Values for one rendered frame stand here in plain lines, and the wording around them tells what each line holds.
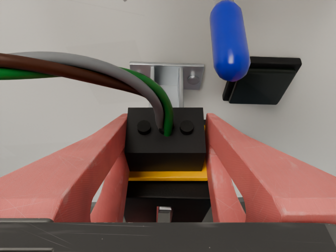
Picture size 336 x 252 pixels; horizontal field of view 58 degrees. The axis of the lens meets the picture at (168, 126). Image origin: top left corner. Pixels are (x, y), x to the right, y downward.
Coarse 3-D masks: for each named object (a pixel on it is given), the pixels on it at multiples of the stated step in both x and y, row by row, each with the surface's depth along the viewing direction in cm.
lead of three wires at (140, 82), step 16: (0, 64) 7; (16, 64) 7; (32, 64) 7; (48, 64) 7; (64, 64) 7; (80, 64) 7; (96, 64) 8; (112, 64) 8; (80, 80) 8; (96, 80) 8; (112, 80) 8; (128, 80) 8; (144, 80) 9; (144, 96) 9; (160, 96) 10; (160, 112) 10; (160, 128) 11
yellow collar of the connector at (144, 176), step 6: (204, 126) 14; (204, 162) 13; (204, 168) 13; (132, 174) 13; (138, 174) 13; (144, 174) 13; (150, 174) 13; (156, 174) 13; (162, 174) 13; (168, 174) 13; (174, 174) 13; (180, 174) 13; (186, 174) 13; (192, 174) 13; (198, 174) 13; (204, 174) 13; (132, 180) 13; (138, 180) 13; (144, 180) 13; (150, 180) 13; (156, 180) 13; (162, 180) 13; (168, 180) 13; (174, 180) 13; (180, 180) 13; (186, 180) 13; (192, 180) 13; (198, 180) 13; (204, 180) 13
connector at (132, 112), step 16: (128, 112) 12; (144, 112) 12; (176, 112) 12; (192, 112) 12; (128, 128) 12; (144, 128) 11; (176, 128) 12; (192, 128) 11; (128, 144) 11; (144, 144) 11; (160, 144) 11; (176, 144) 11; (192, 144) 11; (128, 160) 12; (144, 160) 12; (160, 160) 12; (176, 160) 12; (192, 160) 12
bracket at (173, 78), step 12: (144, 72) 19; (156, 72) 19; (168, 72) 19; (180, 72) 18; (192, 72) 19; (168, 84) 20; (180, 84) 18; (192, 84) 20; (168, 96) 20; (180, 96) 18
